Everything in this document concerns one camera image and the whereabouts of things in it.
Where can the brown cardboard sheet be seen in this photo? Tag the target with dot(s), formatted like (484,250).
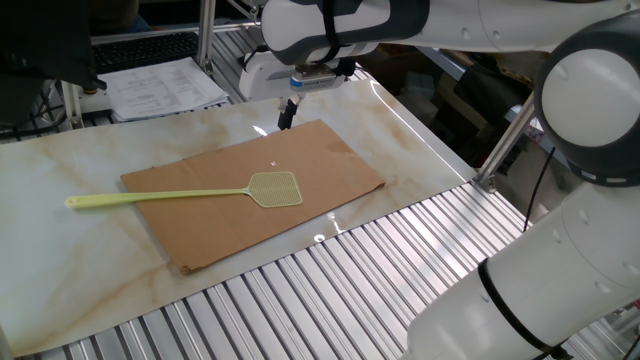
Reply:
(225,230)

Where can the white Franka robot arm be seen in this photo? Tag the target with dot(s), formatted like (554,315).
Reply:
(575,280)

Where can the light green plastic flyswatter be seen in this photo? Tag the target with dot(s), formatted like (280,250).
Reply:
(275,190)

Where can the black computer keyboard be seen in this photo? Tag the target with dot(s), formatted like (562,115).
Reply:
(145,50)

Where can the stack of printed papers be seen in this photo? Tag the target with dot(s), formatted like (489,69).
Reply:
(160,90)

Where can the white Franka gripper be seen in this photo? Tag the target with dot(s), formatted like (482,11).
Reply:
(265,80)

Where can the black computer monitor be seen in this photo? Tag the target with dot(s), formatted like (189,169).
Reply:
(35,45)

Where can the aluminium frame post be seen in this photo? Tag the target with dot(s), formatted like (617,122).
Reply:
(205,35)
(71,105)
(502,147)

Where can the marble pattern board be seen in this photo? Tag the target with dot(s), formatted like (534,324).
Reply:
(75,280)

